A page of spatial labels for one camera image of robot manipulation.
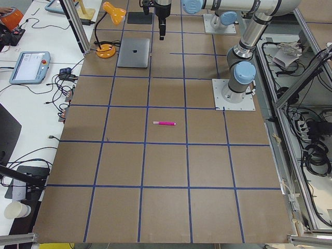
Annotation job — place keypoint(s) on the orange round container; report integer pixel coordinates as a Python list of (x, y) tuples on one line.
[(11, 17)]

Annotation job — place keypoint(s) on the blue teach pendant tablet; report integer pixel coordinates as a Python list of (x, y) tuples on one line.
[(30, 68)]

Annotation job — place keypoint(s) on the black power adapter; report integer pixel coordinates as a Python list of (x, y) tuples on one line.
[(87, 21)]

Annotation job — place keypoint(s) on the pink marker pen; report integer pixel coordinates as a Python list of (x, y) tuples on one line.
[(164, 123)]

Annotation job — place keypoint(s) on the silver closed laptop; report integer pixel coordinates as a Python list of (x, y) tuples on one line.
[(134, 53)]

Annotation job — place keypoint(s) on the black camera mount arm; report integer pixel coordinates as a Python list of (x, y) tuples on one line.
[(38, 182)]

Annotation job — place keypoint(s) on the silver robot arm near pen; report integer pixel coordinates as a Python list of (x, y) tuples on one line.
[(242, 71)]

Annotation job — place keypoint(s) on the black gripper body with mouse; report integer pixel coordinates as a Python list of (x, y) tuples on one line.
[(162, 11)]

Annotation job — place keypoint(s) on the wooden stand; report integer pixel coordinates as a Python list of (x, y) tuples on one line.
[(85, 13)]

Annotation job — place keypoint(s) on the black mousepad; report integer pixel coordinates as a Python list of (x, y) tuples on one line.
[(139, 18)]

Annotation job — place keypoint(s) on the black monitor corner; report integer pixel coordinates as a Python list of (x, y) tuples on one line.
[(9, 134)]

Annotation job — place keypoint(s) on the aluminium frame post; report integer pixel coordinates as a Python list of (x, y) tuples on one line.
[(76, 25)]

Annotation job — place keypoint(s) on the white paper cup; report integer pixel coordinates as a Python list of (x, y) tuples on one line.
[(17, 210)]

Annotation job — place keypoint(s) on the white power strip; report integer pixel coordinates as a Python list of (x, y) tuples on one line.
[(303, 128)]

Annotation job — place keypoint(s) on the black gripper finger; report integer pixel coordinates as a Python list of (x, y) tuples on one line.
[(162, 28)]

